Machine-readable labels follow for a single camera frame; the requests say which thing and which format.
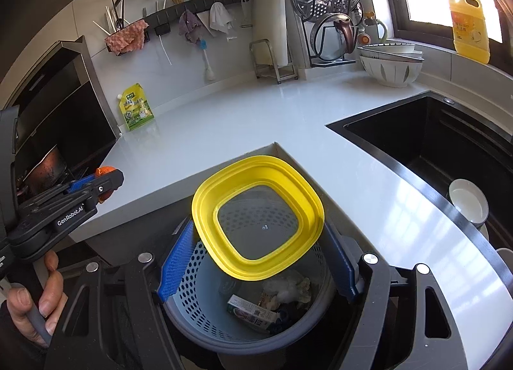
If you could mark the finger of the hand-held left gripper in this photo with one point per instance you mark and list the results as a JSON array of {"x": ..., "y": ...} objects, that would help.
[
  {"x": 82, "y": 184},
  {"x": 110, "y": 181}
]

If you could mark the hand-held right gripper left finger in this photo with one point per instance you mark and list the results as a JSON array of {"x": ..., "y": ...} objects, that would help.
[{"x": 176, "y": 269}]

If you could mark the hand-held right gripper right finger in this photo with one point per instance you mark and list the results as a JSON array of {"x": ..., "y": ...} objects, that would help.
[{"x": 340, "y": 265}]

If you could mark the orange peel piece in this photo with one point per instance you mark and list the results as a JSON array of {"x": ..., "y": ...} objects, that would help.
[{"x": 105, "y": 171}]

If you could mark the grey perforated waste bin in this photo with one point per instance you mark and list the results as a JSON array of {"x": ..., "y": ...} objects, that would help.
[{"x": 188, "y": 314}]

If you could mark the white tissue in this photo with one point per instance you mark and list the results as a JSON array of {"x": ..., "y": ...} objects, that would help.
[{"x": 286, "y": 289}]

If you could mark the dark cloth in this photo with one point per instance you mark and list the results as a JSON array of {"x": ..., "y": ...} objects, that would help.
[{"x": 296, "y": 316}]

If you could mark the yellow collapsible bowl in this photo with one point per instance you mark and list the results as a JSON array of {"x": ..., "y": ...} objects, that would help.
[{"x": 208, "y": 201}]

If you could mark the green white red carton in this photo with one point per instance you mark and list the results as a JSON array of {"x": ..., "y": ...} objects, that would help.
[{"x": 248, "y": 312}]

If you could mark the person's left hand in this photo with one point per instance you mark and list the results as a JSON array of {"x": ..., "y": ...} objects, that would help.
[{"x": 52, "y": 297}]

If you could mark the dark frying pan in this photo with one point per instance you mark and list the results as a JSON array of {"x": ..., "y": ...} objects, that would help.
[{"x": 48, "y": 165}]

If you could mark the crumpled brown paper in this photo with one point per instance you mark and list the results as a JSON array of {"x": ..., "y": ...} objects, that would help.
[{"x": 305, "y": 289}]

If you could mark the yellow green seasoning pouch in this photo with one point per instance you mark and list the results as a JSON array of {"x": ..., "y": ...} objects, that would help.
[{"x": 136, "y": 109}]

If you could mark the brown snack wrapper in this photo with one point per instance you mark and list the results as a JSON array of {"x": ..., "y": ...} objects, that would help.
[{"x": 271, "y": 300}]

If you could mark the black range hood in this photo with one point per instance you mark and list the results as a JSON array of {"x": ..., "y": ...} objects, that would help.
[{"x": 60, "y": 105}]

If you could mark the white bowl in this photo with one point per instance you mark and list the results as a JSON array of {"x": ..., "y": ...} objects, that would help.
[{"x": 467, "y": 201}]

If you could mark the pink rag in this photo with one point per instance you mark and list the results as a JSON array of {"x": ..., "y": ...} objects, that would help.
[{"x": 126, "y": 39}]

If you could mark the white plastic stick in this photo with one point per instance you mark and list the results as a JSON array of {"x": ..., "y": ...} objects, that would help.
[{"x": 165, "y": 49}]

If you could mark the black sink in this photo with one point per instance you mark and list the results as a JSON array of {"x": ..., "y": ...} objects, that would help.
[{"x": 421, "y": 145}]

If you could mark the blue white bottle brush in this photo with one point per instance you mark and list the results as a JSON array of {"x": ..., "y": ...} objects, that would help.
[{"x": 206, "y": 61}]

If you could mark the white chopsticks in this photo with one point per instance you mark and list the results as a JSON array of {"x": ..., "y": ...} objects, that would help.
[{"x": 106, "y": 21}]

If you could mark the white dish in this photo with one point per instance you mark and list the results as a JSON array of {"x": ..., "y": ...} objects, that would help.
[{"x": 505, "y": 261}]

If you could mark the black kitchen utensil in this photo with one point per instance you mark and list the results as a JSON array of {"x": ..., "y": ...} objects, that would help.
[{"x": 119, "y": 11}]

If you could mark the grey purple rag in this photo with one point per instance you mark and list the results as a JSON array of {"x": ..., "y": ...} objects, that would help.
[{"x": 189, "y": 27}]

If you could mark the white rag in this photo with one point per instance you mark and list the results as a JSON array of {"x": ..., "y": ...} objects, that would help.
[{"x": 219, "y": 17}]

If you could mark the white slotted colander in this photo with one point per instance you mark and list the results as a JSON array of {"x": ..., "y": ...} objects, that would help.
[{"x": 390, "y": 73}]

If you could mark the metal cutting board stand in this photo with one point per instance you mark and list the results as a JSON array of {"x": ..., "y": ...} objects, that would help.
[{"x": 272, "y": 61}]

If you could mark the white hanging utensil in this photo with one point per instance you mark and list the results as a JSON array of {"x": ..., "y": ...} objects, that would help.
[{"x": 244, "y": 13}]

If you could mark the black lid rack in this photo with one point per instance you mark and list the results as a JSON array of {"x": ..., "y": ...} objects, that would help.
[{"x": 308, "y": 49}]

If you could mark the patterned ceramic bowl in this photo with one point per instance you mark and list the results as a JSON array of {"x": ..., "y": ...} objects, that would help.
[{"x": 384, "y": 49}]

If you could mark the glass pot lid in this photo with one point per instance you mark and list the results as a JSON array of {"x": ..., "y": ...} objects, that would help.
[{"x": 328, "y": 41}]

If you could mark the white cutting board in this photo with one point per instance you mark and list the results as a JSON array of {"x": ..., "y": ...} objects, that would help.
[{"x": 276, "y": 13}]

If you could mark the white pitcher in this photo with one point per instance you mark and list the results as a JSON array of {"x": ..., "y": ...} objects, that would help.
[{"x": 374, "y": 29}]

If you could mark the yellow oil bottle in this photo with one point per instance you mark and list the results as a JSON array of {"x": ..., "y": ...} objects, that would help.
[{"x": 471, "y": 33}]

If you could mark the black wall rack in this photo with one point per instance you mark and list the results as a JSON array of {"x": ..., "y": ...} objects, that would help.
[{"x": 192, "y": 7}]

